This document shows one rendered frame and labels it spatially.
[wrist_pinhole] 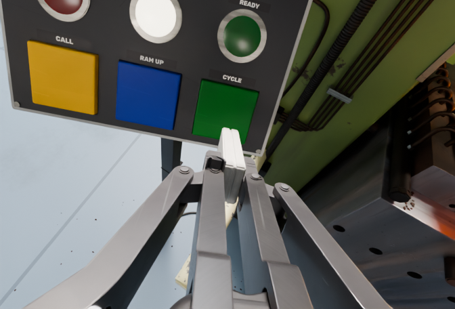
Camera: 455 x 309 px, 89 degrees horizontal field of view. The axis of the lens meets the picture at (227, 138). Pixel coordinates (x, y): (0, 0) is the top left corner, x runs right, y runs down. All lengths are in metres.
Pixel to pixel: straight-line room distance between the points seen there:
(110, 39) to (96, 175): 1.16
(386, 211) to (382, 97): 0.23
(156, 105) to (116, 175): 1.12
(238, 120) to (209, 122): 0.04
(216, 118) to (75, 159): 1.26
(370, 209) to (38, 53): 0.55
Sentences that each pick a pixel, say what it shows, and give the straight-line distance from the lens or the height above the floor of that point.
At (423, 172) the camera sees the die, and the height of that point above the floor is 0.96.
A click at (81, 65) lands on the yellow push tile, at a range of 0.33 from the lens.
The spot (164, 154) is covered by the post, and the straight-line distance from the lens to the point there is 0.63.
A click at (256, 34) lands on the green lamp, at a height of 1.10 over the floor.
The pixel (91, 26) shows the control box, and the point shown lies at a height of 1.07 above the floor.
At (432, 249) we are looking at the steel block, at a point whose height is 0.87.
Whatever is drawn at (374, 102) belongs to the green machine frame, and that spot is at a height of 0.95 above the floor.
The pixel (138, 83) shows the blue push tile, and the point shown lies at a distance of 0.31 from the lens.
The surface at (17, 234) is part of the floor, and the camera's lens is 1.43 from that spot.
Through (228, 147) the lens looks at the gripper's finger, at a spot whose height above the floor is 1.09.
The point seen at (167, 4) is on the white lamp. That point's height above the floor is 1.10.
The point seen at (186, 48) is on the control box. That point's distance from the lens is 0.30.
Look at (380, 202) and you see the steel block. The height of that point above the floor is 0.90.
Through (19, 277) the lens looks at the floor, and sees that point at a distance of 1.37.
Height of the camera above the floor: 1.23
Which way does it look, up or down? 51 degrees down
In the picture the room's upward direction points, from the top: 20 degrees clockwise
